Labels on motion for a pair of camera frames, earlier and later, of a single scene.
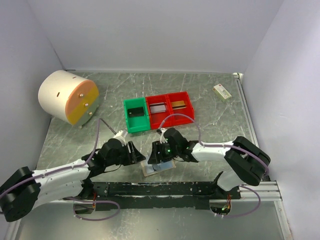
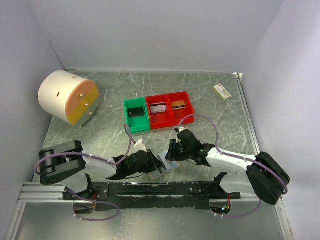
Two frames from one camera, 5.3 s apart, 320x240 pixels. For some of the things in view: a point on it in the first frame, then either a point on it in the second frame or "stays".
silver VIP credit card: [158, 107] stays
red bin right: [180, 103] stays
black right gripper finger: [156, 154] to [171, 155]
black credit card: [136, 112] stays
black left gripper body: [123, 157] to [150, 166]
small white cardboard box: [223, 94] stays
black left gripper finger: [138, 156] to [161, 166]
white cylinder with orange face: [68, 97] stays
